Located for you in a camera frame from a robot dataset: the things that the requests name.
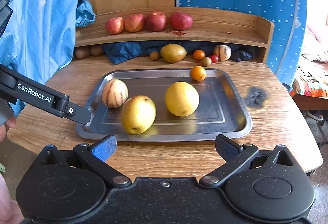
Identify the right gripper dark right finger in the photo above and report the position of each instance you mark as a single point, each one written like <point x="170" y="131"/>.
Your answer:
<point x="238" y="158"/>

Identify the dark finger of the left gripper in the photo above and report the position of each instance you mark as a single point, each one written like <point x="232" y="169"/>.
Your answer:
<point x="77" y="113"/>

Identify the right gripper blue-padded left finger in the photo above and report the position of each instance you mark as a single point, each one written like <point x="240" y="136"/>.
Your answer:
<point x="93" y="158"/>

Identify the striped pepino melon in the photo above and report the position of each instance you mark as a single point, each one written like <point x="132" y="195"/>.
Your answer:
<point x="115" y="93"/>
<point x="223" y="52"/>

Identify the yellow pear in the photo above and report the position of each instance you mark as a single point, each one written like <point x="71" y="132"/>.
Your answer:
<point x="138" y="114"/>

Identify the large yellow lemon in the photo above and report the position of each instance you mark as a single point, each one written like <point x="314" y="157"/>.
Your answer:
<point x="182" y="99"/>

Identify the small orange tangerine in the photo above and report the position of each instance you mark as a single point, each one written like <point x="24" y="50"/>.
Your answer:
<point x="198" y="73"/>

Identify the small brown round fruit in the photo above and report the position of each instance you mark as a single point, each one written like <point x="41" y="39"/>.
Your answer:
<point x="155" y="55"/>

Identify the small tan round fruit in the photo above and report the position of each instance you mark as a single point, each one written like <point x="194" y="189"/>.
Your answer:
<point x="206" y="61"/>

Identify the olive green mango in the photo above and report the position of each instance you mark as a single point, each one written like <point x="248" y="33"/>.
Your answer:
<point x="173" y="53"/>

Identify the person's left hand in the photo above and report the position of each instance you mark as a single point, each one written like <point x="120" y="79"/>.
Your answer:
<point x="10" y="211"/>

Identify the dark navy cloth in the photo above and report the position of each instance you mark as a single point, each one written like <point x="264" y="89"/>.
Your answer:
<point x="120" y="52"/>

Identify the leftmost red apple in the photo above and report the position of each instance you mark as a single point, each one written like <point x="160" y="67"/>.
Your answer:
<point x="115" y="25"/>

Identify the red apple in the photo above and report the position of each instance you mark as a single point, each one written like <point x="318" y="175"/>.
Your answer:
<point x="115" y="25"/>
<point x="134" y="23"/>
<point x="155" y="22"/>
<point x="181" y="21"/>

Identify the light blue garment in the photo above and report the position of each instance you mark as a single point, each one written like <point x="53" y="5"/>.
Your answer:
<point x="40" y="36"/>

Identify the red cherry tomato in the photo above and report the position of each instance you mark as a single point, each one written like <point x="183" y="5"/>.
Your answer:
<point x="214" y="58"/>

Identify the colourful bedding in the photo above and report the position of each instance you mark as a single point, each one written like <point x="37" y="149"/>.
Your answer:
<point x="311" y="74"/>

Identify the rightmost red apple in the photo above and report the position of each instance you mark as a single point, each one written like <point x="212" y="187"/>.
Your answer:
<point x="181" y="21"/>

